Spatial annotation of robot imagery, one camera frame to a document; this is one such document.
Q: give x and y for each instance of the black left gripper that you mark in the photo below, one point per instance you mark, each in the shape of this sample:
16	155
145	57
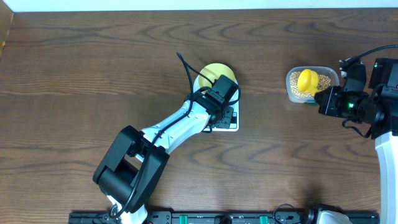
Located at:
226	112

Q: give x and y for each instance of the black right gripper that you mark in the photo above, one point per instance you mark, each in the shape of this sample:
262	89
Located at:
328	107

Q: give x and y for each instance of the yellow measuring scoop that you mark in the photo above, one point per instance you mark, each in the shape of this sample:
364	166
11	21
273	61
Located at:
308	82

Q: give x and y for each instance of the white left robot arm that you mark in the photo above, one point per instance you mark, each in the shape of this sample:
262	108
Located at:
131	168

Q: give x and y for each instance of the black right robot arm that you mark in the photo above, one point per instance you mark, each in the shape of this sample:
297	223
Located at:
373	102

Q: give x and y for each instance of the white kitchen scale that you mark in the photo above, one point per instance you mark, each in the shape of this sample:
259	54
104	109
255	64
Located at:
235	119

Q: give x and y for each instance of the yellow bowl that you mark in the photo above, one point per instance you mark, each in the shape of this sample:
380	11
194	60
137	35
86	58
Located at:
213	72

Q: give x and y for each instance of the pile of soybeans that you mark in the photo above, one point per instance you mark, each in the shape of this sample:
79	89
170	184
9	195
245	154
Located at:
323	83

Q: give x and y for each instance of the green tape label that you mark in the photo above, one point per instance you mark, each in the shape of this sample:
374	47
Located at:
309	103

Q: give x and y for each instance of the clear plastic container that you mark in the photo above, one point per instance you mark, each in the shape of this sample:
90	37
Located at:
320	70

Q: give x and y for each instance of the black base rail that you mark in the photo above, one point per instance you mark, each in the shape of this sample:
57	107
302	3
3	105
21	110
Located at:
319	213

